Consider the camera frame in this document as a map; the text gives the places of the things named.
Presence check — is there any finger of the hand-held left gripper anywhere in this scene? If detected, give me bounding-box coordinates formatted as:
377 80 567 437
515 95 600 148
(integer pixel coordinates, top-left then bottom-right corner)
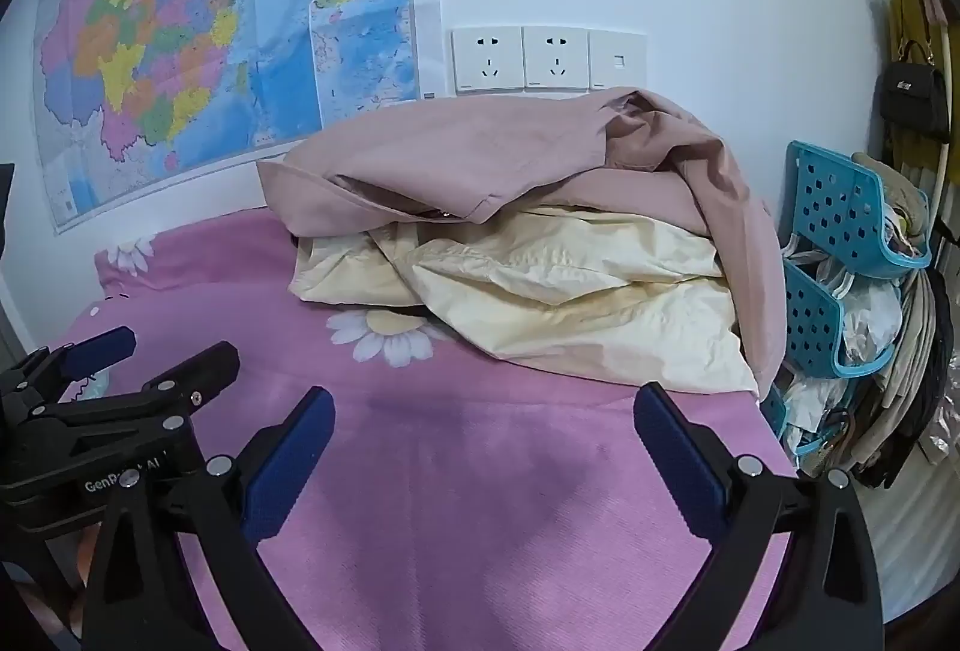
0 326 137 412
37 342 241 427

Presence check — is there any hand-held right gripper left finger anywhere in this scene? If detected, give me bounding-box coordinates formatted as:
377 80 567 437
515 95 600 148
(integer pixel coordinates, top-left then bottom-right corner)
81 387 336 651

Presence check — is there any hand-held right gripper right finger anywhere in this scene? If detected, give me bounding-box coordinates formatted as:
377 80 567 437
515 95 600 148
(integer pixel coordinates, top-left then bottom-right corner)
634 382 886 651

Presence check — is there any pink coat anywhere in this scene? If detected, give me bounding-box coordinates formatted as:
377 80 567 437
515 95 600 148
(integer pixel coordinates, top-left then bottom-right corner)
256 86 786 401

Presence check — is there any blue plastic basket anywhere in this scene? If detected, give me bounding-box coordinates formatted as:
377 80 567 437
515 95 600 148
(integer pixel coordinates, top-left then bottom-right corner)
784 139 933 281
761 388 826 457
780 261 897 378

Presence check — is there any pink floral bed sheet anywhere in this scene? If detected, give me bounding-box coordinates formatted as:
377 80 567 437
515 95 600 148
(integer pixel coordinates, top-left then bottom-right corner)
41 205 800 651

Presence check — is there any cream coat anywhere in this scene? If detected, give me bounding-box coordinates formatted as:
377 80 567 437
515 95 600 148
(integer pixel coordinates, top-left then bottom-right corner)
289 205 760 397

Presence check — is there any white plastic bag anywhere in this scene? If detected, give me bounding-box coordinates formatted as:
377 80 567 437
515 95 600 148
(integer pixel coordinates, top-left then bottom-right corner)
838 280 902 368

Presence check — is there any pile of beige bags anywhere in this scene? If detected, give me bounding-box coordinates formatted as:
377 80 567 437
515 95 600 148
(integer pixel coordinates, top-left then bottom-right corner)
847 261 960 491

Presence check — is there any black handbag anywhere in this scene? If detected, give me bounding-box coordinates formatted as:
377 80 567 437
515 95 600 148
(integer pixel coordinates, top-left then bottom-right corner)
879 40 950 136

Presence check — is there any colourful wall map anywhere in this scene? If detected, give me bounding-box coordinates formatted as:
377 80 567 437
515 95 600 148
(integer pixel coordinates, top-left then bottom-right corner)
31 0 440 237

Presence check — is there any white wall socket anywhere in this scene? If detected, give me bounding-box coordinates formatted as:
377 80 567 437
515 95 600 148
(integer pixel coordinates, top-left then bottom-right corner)
522 26 591 92
451 26 526 95

